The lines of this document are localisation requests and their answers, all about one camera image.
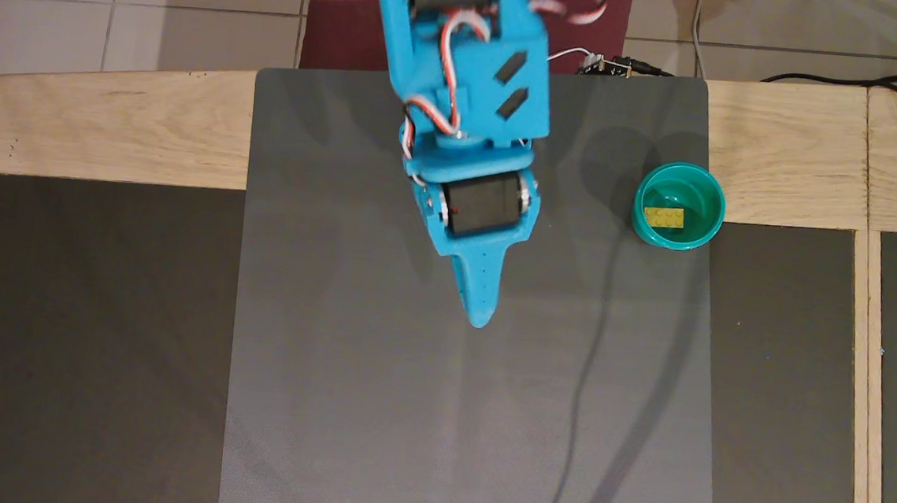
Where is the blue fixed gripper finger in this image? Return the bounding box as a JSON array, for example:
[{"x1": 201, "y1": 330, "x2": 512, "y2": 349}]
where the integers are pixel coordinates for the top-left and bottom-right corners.
[{"x1": 447, "y1": 236, "x2": 515, "y2": 332}]

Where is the blue gripper body with servo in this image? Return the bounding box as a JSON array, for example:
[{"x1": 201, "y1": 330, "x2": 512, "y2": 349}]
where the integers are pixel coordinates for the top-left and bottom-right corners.
[{"x1": 395, "y1": 130, "x2": 547, "y2": 264}]

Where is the cream lego brick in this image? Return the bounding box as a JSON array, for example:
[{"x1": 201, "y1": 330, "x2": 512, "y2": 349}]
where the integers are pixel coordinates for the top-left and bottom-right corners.
[{"x1": 642, "y1": 205, "x2": 687, "y2": 230}]

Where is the grey rubber mat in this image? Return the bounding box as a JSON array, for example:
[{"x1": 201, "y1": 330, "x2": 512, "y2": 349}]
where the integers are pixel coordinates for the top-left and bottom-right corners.
[{"x1": 218, "y1": 46, "x2": 747, "y2": 503}]

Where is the small controller circuit board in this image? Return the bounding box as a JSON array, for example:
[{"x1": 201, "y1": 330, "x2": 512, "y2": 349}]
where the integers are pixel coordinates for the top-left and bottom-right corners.
[{"x1": 576, "y1": 51, "x2": 631, "y2": 80}]

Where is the black power plug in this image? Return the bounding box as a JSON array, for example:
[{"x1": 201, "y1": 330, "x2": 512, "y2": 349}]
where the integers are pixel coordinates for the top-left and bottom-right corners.
[{"x1": 627, "y1": 57, "x2": 676, "y2": 79}]

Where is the green plastic cup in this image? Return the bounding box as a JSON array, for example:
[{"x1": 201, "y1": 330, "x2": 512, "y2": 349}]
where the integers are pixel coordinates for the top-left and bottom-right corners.
[{"x1": 629, "y1": 159, "x2": 730, "y2": 254}]

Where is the maroon padded chair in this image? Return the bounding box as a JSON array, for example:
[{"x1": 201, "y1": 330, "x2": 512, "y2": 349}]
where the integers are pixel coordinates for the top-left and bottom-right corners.
[{"x1": 298, "y1": 0, "x2": 634, "y2": 92}]

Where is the white servo lead wire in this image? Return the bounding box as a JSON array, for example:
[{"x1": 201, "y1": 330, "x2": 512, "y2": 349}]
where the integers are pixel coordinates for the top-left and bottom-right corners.
[{"x1": 549, "y1": 46, "x2": 595, "y2": 67}]

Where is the thin white cable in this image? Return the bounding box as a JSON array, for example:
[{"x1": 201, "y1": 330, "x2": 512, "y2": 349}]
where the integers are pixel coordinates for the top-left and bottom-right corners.
[{"x1": 688, "y1": 0, "x2": 709, "y2": 79}]

